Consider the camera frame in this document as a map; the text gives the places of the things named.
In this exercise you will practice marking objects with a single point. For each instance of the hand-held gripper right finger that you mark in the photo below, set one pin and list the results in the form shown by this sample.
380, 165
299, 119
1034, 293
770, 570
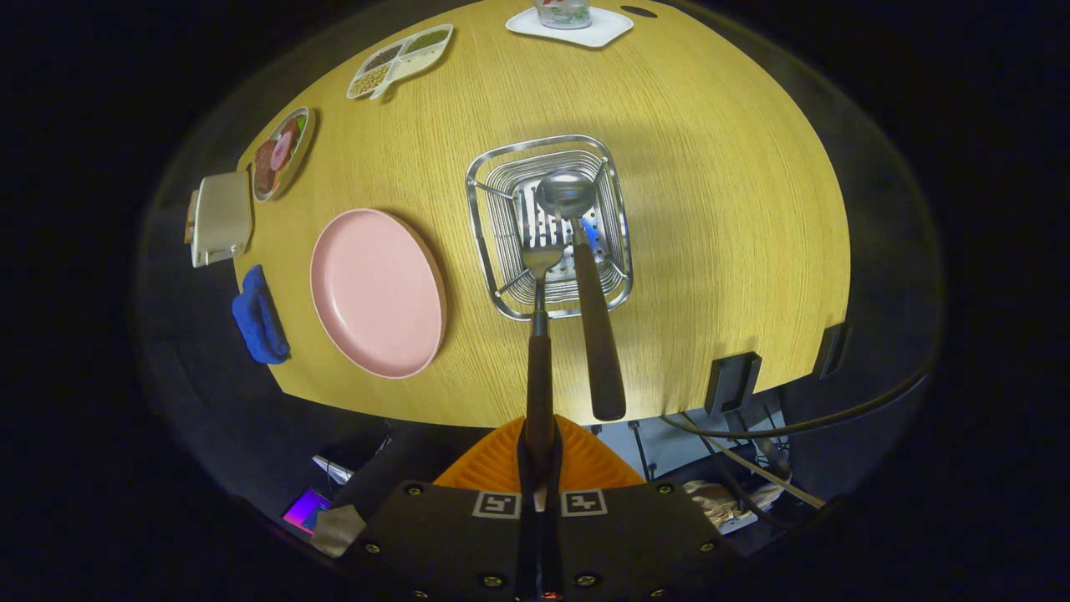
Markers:
635, 535

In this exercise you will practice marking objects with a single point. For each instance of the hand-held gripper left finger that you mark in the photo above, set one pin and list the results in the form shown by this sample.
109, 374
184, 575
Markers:
443, 535

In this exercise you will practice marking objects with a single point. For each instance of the glowing purple screen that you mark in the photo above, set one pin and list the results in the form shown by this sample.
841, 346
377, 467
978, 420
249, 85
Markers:
306, 511

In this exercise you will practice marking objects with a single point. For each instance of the black table clamp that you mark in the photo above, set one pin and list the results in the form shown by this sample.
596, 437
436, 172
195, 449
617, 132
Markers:
733, 383
830, 351

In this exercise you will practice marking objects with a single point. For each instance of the pink plate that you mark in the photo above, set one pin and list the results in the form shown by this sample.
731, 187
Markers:
376, 293

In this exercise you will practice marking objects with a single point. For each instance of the blue towel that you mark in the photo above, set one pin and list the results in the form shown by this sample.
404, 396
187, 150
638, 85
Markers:
259, 322

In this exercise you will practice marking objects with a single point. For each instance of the white toaster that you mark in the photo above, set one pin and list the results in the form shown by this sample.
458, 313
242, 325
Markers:
221, 219

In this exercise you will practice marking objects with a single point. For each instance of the toast slice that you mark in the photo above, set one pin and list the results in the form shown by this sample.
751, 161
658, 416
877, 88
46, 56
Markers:
191, 217

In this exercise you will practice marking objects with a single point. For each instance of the large brown meat piece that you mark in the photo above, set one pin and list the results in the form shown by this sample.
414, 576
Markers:
264, 167

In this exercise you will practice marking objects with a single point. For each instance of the pink ham slice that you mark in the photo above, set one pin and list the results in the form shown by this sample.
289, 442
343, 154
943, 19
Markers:
281, 150

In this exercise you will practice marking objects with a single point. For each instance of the grey food plate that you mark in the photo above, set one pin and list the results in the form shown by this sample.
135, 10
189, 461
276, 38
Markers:
306, 138

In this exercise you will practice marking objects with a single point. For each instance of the green lettuce leaf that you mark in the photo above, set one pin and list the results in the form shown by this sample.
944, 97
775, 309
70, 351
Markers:
299, 138

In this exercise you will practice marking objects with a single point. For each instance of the small brown meat piece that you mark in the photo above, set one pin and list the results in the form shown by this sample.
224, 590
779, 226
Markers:
289, 127

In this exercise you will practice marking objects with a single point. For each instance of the pile of yellow beans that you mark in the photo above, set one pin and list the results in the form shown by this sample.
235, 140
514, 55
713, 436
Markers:
368, 81

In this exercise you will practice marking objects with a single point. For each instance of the white divided snack tray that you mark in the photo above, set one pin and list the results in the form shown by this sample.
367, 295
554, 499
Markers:
401, 71

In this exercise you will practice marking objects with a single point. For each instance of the pile of dark beans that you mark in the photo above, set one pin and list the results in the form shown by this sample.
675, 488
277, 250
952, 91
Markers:
384, 58

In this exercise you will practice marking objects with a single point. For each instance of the pile of green beans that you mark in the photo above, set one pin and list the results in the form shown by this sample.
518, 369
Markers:
427, 39

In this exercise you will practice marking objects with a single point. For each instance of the white coaster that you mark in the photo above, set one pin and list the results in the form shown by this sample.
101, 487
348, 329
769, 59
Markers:
606, 32

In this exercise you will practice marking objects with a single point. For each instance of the white drink bottle green label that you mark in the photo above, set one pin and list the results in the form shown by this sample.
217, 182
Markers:
563, 15

